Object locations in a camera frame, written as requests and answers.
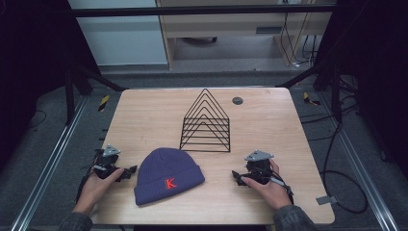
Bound aluminium frame rail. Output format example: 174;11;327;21
317;90;401;231
9;95;89;231

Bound purple knit beanie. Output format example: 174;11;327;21
133;146;206;207

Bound yellow black striped tape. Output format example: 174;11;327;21
302;91;322;107
97;93;111;113

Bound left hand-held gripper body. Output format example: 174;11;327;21
93;143;122;180

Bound hanging black cables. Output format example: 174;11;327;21
279;12;319;69

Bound grey tape piece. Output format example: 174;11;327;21
315;194;339;207

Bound black wire triangular rack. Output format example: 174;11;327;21
179;88;232;154

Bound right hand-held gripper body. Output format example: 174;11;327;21
243;149;276;186

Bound person's left hand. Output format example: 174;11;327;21
72;167;126;216

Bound black floor cable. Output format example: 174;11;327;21
319;71;370;215

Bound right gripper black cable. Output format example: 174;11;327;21
269;171;295;206

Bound white cabinet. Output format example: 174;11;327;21
66;0;169;67

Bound black metal stand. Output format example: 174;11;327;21
277;61;362;124
64;62;127;127

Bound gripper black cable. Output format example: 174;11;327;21
74;149;104;204
269;171;295;206

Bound light wooden desk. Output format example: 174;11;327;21
155;0;338;70

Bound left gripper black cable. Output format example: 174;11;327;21
74;149;104;204

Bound person's right hand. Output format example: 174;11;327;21
241;158;293;212

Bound black horizontal frame bar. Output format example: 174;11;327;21
68;4;338;18

